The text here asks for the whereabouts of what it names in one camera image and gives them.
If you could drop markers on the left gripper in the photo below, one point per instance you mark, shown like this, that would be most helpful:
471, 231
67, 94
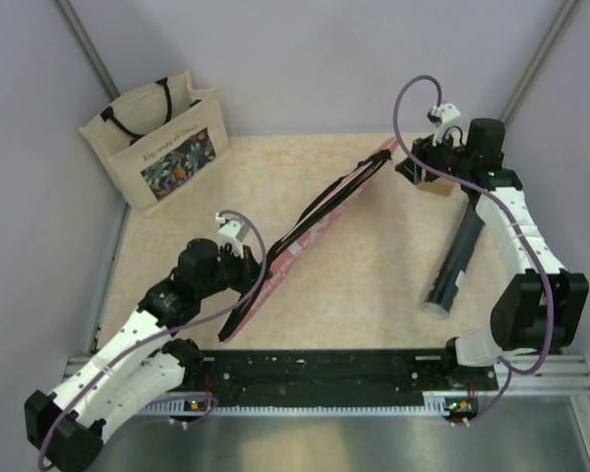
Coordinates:
250, 269

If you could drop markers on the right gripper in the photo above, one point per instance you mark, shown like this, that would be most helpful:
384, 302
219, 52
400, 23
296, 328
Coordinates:
426, 151

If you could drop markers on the pink racket cover bag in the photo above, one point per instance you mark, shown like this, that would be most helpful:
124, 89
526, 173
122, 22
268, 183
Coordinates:
313, 222

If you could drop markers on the black shuttlecock tube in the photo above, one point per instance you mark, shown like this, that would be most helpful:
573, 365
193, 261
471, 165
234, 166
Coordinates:
444, 289

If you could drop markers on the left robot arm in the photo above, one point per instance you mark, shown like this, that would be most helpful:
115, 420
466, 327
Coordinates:
70, 425

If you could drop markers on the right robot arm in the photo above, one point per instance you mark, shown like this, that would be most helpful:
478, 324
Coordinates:
541, 306

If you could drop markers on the small cardboard box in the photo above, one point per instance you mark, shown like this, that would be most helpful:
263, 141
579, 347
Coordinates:
439, 188

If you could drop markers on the beige floral tote bag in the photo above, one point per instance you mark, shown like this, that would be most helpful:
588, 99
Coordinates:
154, 140

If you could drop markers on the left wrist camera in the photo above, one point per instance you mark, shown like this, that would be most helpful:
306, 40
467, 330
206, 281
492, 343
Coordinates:
231, 234

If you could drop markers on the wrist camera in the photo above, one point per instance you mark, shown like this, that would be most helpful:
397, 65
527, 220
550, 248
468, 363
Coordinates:
231, 234
443, 116

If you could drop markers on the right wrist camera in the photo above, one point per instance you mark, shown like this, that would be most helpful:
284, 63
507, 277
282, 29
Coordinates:
443, 116

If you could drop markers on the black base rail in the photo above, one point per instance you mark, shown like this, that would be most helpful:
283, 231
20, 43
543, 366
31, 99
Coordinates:
349, 378

